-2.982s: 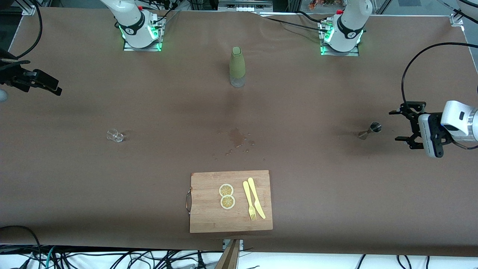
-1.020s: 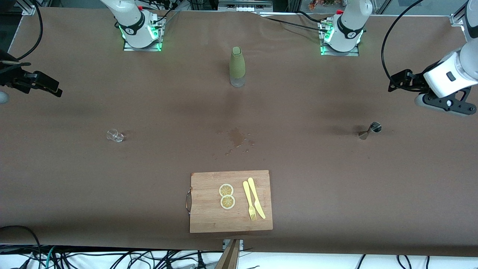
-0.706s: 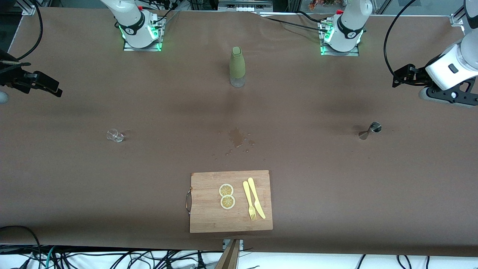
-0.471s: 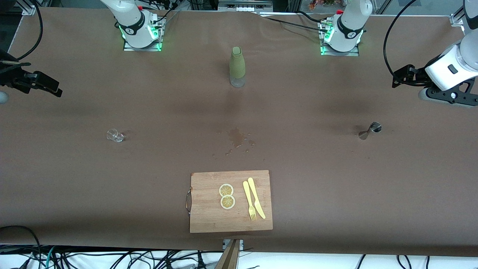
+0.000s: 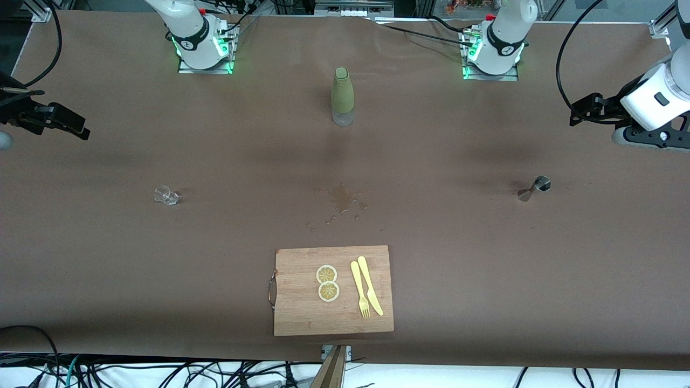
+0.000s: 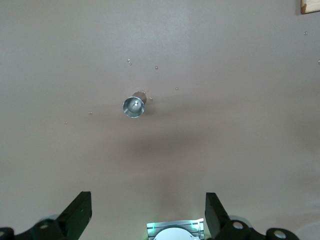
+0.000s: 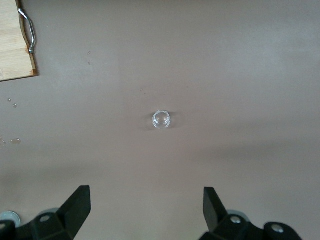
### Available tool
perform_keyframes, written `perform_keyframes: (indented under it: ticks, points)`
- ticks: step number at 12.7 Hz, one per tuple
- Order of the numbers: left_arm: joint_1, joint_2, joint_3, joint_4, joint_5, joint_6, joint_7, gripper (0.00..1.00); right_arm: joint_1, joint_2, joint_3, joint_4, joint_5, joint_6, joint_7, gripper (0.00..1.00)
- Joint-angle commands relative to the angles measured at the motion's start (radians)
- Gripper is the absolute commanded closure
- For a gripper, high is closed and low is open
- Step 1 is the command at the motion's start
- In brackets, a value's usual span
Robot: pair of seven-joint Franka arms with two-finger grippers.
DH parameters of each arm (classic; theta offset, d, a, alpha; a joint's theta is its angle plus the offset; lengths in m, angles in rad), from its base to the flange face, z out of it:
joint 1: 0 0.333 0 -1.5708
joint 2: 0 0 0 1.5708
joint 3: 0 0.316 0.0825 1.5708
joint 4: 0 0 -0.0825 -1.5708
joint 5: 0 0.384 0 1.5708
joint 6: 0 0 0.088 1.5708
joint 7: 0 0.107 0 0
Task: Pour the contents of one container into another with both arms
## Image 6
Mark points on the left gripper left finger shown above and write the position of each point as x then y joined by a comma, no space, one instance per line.
75,212

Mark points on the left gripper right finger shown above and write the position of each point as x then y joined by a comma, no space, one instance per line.
215,212

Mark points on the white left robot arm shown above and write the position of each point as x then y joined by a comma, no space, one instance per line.
175,235

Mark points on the steel double-cone jigger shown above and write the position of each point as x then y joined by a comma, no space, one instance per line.
133,108

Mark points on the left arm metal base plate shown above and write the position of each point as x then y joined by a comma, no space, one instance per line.
150,228

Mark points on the wooden cutting board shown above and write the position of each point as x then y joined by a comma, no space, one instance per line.
311,6

